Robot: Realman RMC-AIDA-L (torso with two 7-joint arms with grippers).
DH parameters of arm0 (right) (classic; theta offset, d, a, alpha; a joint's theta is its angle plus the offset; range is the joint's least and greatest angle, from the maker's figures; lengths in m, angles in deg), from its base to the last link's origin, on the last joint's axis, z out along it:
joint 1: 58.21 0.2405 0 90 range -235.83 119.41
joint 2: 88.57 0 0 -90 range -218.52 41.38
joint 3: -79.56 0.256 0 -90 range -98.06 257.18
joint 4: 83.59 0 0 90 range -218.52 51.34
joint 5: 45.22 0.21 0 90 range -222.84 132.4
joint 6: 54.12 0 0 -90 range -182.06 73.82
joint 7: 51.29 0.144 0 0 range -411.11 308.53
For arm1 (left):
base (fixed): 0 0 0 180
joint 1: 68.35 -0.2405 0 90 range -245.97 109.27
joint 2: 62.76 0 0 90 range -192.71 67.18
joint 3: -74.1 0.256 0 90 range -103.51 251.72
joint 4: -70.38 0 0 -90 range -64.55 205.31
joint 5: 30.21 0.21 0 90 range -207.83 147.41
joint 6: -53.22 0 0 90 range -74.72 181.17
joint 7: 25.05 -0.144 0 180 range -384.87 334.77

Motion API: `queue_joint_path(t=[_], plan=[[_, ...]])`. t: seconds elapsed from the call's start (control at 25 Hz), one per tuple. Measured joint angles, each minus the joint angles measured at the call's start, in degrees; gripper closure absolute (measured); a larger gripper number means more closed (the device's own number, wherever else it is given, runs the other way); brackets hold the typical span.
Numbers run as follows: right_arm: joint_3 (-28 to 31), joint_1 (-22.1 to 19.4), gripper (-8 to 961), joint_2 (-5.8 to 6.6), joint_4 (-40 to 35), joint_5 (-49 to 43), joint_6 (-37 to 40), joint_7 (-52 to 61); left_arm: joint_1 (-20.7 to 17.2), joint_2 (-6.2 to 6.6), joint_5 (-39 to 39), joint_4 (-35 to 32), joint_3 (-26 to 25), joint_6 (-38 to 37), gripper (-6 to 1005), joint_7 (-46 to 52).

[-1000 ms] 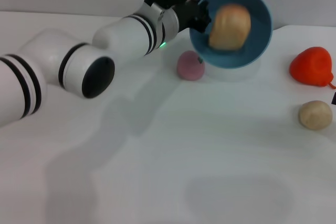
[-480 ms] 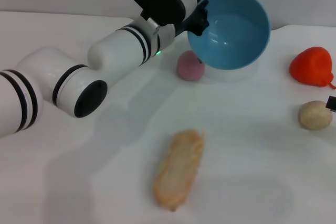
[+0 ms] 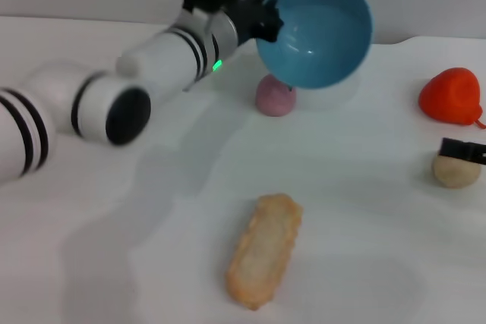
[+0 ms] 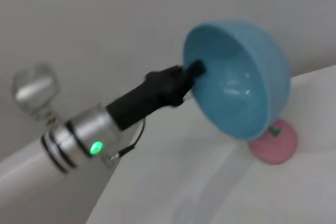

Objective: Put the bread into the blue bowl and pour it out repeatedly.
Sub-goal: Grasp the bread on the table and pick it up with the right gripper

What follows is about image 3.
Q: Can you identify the pink toy fruit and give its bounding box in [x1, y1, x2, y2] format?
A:
[254, 74, 298, 118]

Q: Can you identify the red toy strawberry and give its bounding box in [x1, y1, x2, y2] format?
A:
[418, 67, 486, 128]

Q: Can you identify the blue bowl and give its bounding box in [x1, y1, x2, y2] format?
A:
[254, 0, 374, 90]

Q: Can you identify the beige toy potato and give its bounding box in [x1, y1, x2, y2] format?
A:
[431, 153, 482, 190]

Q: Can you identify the orange striped toy bread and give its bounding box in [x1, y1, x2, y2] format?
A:
[226, 193, 305, 312]

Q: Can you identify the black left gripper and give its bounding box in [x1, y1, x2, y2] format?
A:
[230, 0, 284, 45]

